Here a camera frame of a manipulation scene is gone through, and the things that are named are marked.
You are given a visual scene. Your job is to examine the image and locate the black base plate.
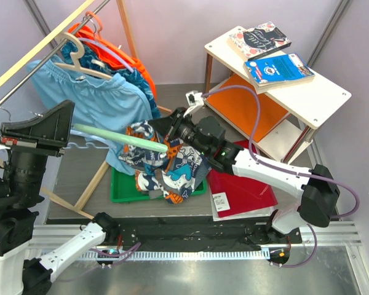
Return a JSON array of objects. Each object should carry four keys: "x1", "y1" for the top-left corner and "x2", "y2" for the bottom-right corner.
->
[{"x1": 117, "y1": 222, "x2": 302, "y2": 251}]

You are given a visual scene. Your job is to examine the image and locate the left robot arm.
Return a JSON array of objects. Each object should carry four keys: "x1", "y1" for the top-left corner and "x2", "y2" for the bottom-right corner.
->
[{"x1": 0, "y1": 100, "x2": 120, "y2": 294}]

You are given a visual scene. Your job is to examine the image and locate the metal clothes rail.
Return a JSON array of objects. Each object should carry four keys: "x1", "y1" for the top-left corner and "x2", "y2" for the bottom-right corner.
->
[{"x1": 0, "y1": 1, "x2": 94, "y2": 108}]

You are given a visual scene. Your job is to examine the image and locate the beige hanger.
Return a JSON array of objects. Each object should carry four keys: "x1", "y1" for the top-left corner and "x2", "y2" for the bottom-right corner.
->
[{"x1": 54, "y1": 30, "x2": 113, "y2": 81}]

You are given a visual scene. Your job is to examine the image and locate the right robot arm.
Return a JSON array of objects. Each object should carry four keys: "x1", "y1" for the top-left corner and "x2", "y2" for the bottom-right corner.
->
[{"x1": 149, "y1": 108, "x2": 340, "y2": 243}]

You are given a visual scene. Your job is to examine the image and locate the light blue hanger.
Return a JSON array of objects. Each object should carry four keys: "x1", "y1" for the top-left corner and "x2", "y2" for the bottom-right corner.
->
[{"x1": 0, "y1": 107, "x2": 111, "y2": 151}]

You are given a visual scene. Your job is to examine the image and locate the wooden clothes rack frame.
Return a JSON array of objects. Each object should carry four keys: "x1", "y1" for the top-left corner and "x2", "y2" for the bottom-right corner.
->
[{"x1": 0, "y1": 0, "x2": 173, "y2": 221}]

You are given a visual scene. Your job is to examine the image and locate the orange hanger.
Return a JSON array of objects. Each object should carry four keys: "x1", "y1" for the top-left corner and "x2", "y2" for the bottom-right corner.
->
[{"x1": 85, "y1": 11, "x2": 103, "y2": 38}]

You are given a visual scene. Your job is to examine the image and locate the lilac hanger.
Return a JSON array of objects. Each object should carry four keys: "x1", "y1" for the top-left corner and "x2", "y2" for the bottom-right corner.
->
[{"x1": 78, "y1": 37, "x2": 134, "y2": 73}]

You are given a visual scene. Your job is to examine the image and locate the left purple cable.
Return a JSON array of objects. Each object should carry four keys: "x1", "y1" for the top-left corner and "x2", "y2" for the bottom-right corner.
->
[{"x1": 58, "y1": 240, "x2": 144, "y2": 282}]

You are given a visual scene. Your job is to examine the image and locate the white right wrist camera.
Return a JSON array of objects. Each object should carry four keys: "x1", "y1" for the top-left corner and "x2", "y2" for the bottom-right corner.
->
[{"x1": 183, "y1": 90, "x2": 205, "y2": 117}]

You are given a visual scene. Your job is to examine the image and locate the dark teal patterned shorts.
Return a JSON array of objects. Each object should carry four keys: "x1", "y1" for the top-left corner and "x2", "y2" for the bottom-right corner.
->
[{"x1": 79, "y1": 44, "x2": 161, "y2": 119}]

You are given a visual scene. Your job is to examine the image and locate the green plastic tray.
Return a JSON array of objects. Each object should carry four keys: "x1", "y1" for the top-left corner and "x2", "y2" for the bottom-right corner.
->
[{"x1": 111, "y1": 165, "x2": 207, "y2": 204}]

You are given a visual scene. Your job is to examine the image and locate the white papers under folder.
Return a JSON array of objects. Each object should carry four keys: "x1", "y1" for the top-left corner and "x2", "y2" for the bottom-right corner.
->
[{"x1": 211, "y1": 192, "x2": 274, "y2": 222}]

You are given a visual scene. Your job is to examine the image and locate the orange folder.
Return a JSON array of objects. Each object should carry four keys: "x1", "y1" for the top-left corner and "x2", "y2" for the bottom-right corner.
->
[{"x1": 207, "y1": 88, "x2": 288, "y2": 142}]

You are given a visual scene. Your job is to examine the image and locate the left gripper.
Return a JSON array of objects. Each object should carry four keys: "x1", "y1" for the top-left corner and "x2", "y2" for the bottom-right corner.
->
[{"x1": 2, "y1": 97, "x2": 77, "y2": 206}]

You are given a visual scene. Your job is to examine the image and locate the floral cover book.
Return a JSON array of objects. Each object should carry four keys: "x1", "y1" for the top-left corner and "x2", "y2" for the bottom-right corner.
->
[{"x1": 227, "y1": 22, "x2": 292, "y2": 61}]

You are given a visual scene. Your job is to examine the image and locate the mint green hanger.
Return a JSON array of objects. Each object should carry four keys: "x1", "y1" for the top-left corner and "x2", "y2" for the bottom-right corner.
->
[{"x1": 72, "y1": 124, "x2": 168, "y2": 152}]

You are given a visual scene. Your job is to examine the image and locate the blue cover book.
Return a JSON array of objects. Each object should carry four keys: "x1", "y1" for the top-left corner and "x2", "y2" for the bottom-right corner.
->
[{"x1": 244, "y1": 53, "x2": 315, "y2": 88}]

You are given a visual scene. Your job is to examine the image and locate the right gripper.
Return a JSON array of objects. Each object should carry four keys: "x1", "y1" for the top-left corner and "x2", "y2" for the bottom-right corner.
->
[{"x1": 149, "y1": 108, "x2": 210, "y2": 157}]

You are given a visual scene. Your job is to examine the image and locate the light blue shorts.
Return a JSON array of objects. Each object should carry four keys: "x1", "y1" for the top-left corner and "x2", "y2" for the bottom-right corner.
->
[{"x1": 26, "y1": 58, "x2": 154, "y2": 176}]

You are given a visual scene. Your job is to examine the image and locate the red folder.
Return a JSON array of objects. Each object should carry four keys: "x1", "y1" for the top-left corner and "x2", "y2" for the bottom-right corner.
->
[{"x1": 207, "y1": 140, "x2": 279, "y2": 219}]

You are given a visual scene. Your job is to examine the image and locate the orange teal cartoon shorts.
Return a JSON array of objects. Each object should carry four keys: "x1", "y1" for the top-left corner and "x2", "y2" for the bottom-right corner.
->
[{"x1": 119, "y1": 121, "x2": 212, "y2": 204}]

